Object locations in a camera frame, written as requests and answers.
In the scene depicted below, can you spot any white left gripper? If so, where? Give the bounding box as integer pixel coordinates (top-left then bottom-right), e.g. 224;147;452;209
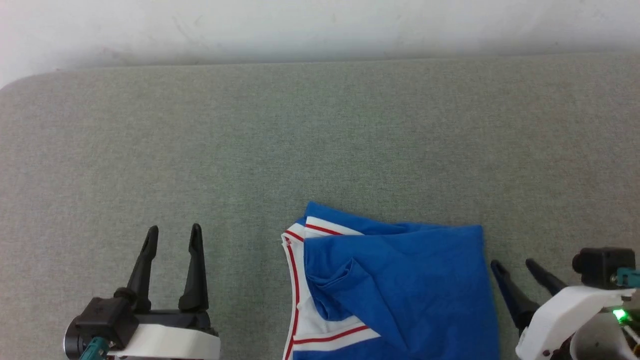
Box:
107;223;222;360

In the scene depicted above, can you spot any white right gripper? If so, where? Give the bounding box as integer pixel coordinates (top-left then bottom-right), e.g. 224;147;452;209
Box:
490;258;636;360

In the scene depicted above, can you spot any blue garment white red trim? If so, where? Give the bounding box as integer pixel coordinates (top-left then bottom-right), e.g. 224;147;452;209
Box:
281;201;501;360

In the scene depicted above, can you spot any teal right camera connector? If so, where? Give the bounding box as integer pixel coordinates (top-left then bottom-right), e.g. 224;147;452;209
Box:
615;267;640;289

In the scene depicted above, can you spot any teal camera connector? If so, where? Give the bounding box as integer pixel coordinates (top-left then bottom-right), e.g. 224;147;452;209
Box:
79;336;110;360
615;267;640;289

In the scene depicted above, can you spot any teal left camera connector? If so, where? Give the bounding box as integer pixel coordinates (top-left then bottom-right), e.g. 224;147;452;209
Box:
79;336;110;360

